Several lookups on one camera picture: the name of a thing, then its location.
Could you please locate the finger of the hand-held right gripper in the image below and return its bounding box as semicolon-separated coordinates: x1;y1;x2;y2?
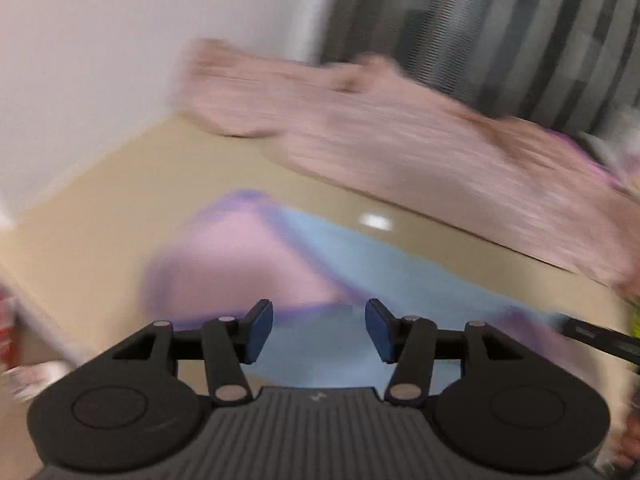
555;312;640;367

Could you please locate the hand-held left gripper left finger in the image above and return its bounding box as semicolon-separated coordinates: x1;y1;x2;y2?
112;299;274;408

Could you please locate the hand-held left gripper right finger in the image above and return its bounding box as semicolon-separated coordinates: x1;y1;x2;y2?
365;299;526;408

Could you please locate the pink and blue shirt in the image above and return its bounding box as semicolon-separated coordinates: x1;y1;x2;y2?
140;189;571;391

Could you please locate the pink quilted jacket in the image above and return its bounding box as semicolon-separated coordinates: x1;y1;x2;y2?
172;37;640;301

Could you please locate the red snack packet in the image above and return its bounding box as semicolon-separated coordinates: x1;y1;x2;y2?
0;292;21;371

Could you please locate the metal window railing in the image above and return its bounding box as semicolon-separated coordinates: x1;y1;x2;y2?
320;0;640;136

